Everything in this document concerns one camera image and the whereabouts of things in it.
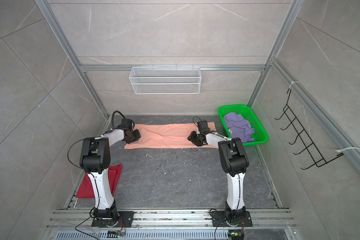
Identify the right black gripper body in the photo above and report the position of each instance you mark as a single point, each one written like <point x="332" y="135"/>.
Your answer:
<point x="196" y="138"/>

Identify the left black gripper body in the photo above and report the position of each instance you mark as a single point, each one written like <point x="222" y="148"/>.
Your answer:
<point x="135" y="135"/>

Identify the salmon pink t shirt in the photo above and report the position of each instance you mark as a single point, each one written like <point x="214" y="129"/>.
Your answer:
<point x="171" y="136"/>

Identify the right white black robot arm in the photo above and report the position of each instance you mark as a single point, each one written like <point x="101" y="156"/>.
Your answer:
<point x="234" y="162"/>

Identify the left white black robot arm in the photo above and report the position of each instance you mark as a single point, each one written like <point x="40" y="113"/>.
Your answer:
<point x="95" y="161"/>

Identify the purple t shirt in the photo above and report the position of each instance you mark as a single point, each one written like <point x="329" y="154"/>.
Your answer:
<point x="238" y="127"/>

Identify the green plastic laundry basket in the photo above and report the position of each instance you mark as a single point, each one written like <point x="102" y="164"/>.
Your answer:
<point x="260" y="135"/>

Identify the folded dark red t shirt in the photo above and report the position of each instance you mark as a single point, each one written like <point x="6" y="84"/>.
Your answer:
<point x="86" y="191"/>

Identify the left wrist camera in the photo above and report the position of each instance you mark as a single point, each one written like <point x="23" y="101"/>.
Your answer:
<point x="127" y="124"/>

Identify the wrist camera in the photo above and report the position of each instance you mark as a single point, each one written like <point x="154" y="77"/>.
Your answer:
<point x="127" y="124"/>
<point x="203" y="127"/>

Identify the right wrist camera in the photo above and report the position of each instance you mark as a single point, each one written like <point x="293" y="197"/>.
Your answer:
<point x="203" y="127"/>

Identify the white wire mesh shelf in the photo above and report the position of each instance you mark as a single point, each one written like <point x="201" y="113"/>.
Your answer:
<point x="165" y="80"/>

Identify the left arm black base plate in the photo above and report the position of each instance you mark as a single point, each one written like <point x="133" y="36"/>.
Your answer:
<point x="124" y="219"/>

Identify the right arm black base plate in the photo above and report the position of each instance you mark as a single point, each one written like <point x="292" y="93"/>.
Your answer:
<point x="219" y="219"/>

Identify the aluminium rail base frame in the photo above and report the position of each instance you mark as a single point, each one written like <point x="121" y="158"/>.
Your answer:
<point x="268" y="224"/>

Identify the black wire hook rack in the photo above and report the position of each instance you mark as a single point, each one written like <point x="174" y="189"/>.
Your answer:
<point x="303" y="136"/>

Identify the aluminium frame profiles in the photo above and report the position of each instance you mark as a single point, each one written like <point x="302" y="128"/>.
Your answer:
<point x="328" y="124"/>

